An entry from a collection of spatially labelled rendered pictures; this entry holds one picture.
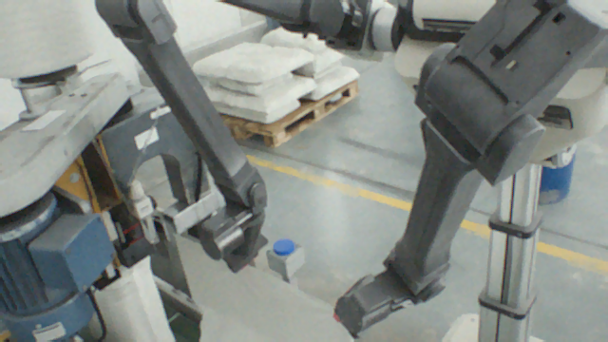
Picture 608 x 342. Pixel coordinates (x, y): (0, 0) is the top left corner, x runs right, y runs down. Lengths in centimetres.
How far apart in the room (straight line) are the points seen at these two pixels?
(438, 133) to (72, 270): 59
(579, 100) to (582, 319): 171
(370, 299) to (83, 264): 44
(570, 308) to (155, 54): 218
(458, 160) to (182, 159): 89
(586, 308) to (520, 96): 222
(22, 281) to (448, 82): 73
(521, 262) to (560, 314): 115
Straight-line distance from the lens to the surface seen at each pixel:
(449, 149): 48
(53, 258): 87
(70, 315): 99
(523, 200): 132
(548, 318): 252
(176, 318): 206
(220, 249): 93
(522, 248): 138
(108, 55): 509
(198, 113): 82
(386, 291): 78
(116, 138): 116
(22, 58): 86
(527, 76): 42
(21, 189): 85
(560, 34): 43
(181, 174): 129
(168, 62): 78
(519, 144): 42
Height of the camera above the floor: 172
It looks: 29 degrees down
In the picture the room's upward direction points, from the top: 8 degrees counter-clockwise
